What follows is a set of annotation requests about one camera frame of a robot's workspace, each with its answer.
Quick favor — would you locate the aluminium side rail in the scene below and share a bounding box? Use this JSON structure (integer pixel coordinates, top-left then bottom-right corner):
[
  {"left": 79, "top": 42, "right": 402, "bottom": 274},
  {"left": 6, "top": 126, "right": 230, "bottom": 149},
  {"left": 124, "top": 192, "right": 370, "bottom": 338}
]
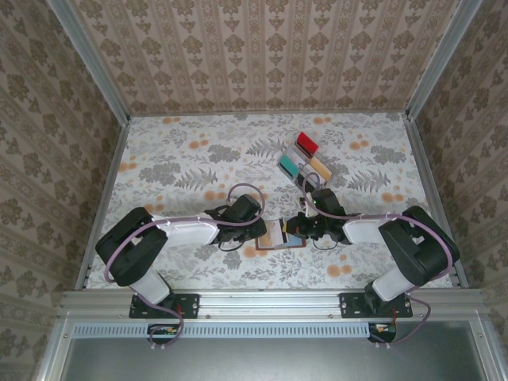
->
[
  {"left": 403, "top": 113, "right": 470, "bottom": 289},
  {"left": 75, "top": 117, "right": 133, "bottom": 290}
]

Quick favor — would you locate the aluminium back rail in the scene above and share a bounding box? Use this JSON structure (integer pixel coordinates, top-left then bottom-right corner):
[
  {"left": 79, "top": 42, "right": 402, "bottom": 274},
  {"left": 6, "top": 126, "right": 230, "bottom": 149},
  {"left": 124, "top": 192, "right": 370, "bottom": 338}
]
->
[{"left": 129, "top": 110, "right": 410, "bottom": 119}]

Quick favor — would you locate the aluminium frame post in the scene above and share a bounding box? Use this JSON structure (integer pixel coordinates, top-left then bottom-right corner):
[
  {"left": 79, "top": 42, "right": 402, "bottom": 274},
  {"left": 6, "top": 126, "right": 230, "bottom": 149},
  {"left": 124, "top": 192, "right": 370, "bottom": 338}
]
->
[
  {"left": 404, "top": 0, "right": 483, "bottom": 120},
  {"left": 46, "top": 0, "right": 132, "bottom": 125}
]

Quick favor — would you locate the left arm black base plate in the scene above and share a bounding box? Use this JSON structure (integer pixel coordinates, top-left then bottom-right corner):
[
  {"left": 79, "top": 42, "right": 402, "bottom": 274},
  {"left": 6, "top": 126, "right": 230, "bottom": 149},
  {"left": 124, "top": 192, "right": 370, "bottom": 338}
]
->
[{"left": 129, "top": 292, "right": 199, "bottom": 320}]

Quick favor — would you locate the clear acrylic card stand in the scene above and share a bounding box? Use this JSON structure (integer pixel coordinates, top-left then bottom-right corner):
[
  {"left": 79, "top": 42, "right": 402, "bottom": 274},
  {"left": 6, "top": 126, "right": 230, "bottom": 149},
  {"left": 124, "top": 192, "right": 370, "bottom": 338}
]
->
[{"left": 275, "top": 131, "right": 335, "bottom": 192}]

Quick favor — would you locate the teal plastic card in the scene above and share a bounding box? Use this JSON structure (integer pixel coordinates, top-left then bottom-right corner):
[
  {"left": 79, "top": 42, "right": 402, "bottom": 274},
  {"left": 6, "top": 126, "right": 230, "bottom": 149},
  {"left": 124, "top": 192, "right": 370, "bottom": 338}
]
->
[{"left": 278, "top": 154, "right": 300, "bottom": 177}]

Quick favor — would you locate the aluminium mounting rail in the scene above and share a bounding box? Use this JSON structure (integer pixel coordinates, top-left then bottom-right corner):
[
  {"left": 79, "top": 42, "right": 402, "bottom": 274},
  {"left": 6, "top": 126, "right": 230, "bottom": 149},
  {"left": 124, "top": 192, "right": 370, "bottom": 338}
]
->
[{"left": 59, "top": 288, "right": 488, "bottom": 318}]

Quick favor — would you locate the black plastic card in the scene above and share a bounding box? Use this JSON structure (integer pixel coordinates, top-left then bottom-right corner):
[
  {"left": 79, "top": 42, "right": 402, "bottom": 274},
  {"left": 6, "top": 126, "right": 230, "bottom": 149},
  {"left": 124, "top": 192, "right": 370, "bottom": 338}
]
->
[{"left": 299, "top": 168, "right": 321, "bottom": 191}]

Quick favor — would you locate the grey slotted cable duct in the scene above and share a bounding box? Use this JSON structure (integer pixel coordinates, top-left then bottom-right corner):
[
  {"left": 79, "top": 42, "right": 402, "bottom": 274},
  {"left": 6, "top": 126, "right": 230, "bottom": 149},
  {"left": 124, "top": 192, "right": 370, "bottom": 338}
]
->
[{"left": 73, "top": 321, "right": 398, "bottom": 339}]

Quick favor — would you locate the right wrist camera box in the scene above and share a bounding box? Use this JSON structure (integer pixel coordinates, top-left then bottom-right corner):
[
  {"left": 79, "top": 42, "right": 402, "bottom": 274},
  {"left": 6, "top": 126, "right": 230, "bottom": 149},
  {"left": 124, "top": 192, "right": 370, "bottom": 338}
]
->
[{"left": 301, "top": 194, "right": 318, "bottom": 217}]

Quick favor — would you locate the floral table cover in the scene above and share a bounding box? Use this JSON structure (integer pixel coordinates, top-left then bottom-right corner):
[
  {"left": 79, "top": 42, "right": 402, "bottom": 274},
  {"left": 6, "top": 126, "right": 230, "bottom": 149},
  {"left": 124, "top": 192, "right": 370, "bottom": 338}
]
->
[{"left": 85, "top": 113, "right": 457, "bottom": 291}]

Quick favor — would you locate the grey metal panel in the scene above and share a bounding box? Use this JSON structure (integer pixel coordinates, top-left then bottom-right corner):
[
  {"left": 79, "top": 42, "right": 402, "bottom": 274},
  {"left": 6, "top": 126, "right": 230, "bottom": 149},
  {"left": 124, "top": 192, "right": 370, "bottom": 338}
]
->
[{"left": 37, "top": 317, "right": 508, "bottom": 381}]

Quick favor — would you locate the black cable outlet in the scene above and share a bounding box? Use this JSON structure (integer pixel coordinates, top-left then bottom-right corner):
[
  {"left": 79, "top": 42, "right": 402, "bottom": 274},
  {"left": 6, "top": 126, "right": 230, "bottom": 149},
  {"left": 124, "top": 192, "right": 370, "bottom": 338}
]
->
[
  {"left": 147, "top": 323, "right": 180, "bottom": 344},
  {"left": 367, "top": 321, "right": 398, "bottom": 344}
]

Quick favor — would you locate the orange plastic card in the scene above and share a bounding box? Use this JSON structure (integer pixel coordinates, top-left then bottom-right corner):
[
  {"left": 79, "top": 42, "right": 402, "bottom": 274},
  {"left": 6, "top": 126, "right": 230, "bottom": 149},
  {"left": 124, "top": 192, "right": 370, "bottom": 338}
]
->
[{"left": 311, "top": 157, "right": 334, "bottom": 180}]

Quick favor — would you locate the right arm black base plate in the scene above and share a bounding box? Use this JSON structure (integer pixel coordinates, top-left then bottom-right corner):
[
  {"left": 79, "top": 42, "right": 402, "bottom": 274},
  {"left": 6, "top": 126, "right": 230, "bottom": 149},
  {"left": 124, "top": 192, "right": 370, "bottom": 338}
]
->
[{"left": 339, "top": 292, "right": 414, "bottom": 320}]

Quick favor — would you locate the white card pink print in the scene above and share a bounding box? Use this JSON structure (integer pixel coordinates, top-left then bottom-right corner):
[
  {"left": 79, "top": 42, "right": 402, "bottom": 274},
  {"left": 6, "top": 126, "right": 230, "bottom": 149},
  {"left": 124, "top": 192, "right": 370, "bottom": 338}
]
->
[{"left": 260, "top": 221, "right": 284, "bottom": 248}]

